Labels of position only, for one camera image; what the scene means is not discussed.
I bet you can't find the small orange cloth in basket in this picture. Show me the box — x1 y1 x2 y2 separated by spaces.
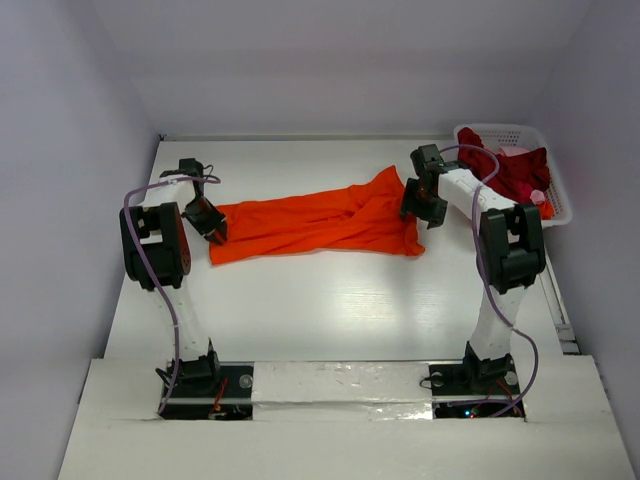
535 200 555 221

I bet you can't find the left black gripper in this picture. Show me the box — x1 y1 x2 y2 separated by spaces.
181 197 225 242

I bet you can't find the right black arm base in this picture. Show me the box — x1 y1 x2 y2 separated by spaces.
419 363 521 420

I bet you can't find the white plastic basket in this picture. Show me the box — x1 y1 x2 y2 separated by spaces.
453 123 573 228

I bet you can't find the orange t shirt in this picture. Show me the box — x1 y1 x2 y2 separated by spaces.
209 165 425 266

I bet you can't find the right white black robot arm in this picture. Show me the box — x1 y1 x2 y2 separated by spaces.
400 144 546 397

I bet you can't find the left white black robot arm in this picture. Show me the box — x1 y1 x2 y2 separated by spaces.
119 158 227 395

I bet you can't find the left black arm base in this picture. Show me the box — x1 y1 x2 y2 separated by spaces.
160 362 254 421

